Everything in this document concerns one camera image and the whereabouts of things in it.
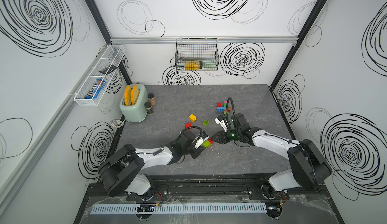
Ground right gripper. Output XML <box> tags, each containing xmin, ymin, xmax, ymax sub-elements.
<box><xmin>210</xmin><ymin>128</ymin><xmax>241</xmax><ymax>143</ymax></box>

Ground long green lego brick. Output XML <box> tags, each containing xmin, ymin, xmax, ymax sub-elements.
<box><xmin>203</xmin><ymin>140</ymin><xmax>212</xmax><ymax>148</ymax></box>

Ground yellow lego brick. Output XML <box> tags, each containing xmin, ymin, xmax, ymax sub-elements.
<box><xmin>189</xmin><ymin>114</ymin><xmax>197</xmax><ymax>122</ymax></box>

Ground blue lego brick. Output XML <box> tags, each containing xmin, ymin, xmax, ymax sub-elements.
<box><xmin>217</xmin><ymin>107</ymin><xmax>226</xmax><ymax>112</ymax></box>

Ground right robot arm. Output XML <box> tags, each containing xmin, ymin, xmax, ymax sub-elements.
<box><xmin>211</xmin><ymin>113</ymin><xmax>333</xmax><ymax>199</ymax></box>

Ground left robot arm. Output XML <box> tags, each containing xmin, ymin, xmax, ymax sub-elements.
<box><xmin>97</xmin><ymin>126</ymin><xmax>209</xmax><ymax>197</ymax></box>

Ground dark pepper jar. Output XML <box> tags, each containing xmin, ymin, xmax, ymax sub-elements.
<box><xmin>144</xmin><ymin>102</ymin><xmax>153</xmax><ymax>115</ymax></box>

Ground mint green toaster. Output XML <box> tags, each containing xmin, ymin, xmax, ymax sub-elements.
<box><xmin>120</xmin><ymin>84</ymin><xmax>148</xmax><ymax>122</ymax></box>

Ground yellow toast slice right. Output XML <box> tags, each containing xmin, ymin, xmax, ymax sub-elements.
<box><xmin>131</xmin><ymin>85</ymin><xmax>140</xmax><ymax>106</ymax></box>

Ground yellow toast slice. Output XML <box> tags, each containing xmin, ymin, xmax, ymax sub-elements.
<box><xmin>131</xmin><ymin>85</ymin><xmax>140</xmax><ymax>106</ymax></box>
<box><xmin>124</xmin><ymin>85</ymin><xmax>132</xmax><ymax>106</ymax></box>

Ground yellow item in basket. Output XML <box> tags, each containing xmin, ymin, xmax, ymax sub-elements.
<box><xmin>185</xmin><ymin>61</ymin><xmax>203</xmax><ymax>70</ymax></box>

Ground yellow toast slice left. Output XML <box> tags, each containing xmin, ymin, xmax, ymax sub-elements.
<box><xmin>124</xmin><ymin>85</ymin><xmax>132</xmax><ymax>106</ymax></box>

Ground blue candy packet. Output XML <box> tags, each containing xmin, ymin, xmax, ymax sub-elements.
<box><xmin>84</xmin><ymin>79</ymin><xmax>106</xmax><ymax>99</ymax></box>

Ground black remote control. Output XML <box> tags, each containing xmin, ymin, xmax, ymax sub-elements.
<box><xmin>99</xmin><ymin>65</ymin><xmax>117</xmax><ymax>75</ymax></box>

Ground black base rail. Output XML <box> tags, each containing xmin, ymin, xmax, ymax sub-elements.
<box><xmin>87</xmin><ymin>175</ymin><xmax>329</xmax><ymax>202</ymax></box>

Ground white slotted cable duct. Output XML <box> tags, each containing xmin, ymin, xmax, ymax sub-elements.
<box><xmin>90</xmin><ymin>203</ymin><xmax>267</xmax><ymax>215</ymax></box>

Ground black wire wall basket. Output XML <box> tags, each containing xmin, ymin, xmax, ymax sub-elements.
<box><xmin>174</xmin><ymin>38</ymin><xmax>220</xmax><ymax>71</ymax></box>

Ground white wire wall shelf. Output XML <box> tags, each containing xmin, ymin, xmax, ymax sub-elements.
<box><xmin>74</xmin><ymin>44</ymin><xmax>125</xmax><ymax>107</ymax></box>

